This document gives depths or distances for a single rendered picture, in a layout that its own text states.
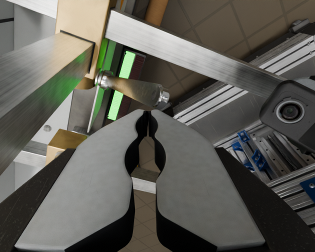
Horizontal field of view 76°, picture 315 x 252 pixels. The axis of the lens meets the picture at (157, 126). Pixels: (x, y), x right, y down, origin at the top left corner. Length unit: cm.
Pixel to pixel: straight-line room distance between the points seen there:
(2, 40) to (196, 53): 42
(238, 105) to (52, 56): 99
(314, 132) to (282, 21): 109
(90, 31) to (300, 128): 23
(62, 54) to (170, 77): 101
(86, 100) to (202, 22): 81
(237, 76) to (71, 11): 20
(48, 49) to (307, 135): 24
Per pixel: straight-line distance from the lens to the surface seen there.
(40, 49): 19
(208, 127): 112
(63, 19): 26
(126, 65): 43
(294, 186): 72
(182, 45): 26
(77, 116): 51
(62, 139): 37
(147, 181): 39
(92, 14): 25
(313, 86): 32
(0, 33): 54
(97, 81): 29
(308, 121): 23
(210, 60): 27
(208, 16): 115
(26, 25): 56
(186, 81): 120
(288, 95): 22
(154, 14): 103
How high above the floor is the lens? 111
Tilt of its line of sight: 57 degrees down
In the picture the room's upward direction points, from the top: 178 degrees clockwise
